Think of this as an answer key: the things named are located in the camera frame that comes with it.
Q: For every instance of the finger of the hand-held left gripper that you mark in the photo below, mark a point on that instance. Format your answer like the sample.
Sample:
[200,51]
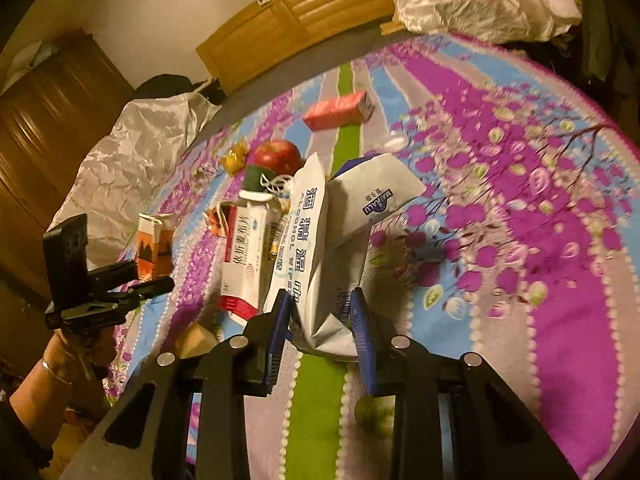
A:
[116,272]
[152,287]

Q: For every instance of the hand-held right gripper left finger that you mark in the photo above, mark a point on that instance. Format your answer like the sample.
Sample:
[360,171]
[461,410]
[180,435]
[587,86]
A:
[276,332]

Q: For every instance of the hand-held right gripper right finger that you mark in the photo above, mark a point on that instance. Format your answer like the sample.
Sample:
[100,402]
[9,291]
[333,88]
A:
[361,340]

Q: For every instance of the orange white paper bag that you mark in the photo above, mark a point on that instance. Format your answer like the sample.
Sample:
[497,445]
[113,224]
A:
[155,245]

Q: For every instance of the red white medicine box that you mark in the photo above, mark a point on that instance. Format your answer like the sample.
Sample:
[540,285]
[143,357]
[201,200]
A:
[242,255]

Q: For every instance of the white wet wipes packet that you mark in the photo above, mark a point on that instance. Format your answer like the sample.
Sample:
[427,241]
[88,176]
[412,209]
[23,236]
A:
[305,250]

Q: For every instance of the white paper bag blue logo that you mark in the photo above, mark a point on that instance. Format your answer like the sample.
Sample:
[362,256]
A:
[372,192]

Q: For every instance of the person's left forearm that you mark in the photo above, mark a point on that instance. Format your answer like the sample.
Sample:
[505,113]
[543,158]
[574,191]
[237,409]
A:
[30,410]

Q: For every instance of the person's left hand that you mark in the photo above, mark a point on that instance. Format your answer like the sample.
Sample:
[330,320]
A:
[62,355]

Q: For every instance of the green fruit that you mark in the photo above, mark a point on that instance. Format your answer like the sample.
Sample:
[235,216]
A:
[374,414]

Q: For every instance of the red orange snack wrapper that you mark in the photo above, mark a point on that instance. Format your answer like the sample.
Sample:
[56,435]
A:
[216,221]

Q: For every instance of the white satin cloth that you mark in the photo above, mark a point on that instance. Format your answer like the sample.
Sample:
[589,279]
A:
[132,160]

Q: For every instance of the dark wooden wardrobe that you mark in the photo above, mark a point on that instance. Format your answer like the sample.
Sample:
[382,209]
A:
[45,125]

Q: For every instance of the green scouring pad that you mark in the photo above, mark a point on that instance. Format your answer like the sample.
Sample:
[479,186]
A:
[255,178]

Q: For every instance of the yellow candy wrapper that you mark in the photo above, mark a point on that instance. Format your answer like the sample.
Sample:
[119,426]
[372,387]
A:
[234,157]

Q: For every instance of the red apple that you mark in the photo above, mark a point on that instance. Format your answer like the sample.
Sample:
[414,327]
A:
[277,156]

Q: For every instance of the floral purple bedsheet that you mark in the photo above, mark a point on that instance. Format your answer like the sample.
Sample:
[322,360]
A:
[500,210]

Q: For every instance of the black bag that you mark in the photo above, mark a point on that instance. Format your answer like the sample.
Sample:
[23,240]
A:
[167,85]

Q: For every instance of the pink carton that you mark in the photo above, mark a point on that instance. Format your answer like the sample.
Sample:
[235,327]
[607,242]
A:
[339,109]

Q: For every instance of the light wooden headboard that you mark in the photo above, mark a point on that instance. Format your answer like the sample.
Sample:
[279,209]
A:
[295,17]

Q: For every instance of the white satin quilt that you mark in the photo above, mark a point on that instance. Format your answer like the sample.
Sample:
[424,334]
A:
[475,2]

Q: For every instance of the pile of dark clothes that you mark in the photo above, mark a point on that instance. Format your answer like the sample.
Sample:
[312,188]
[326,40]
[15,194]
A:
[602,35]

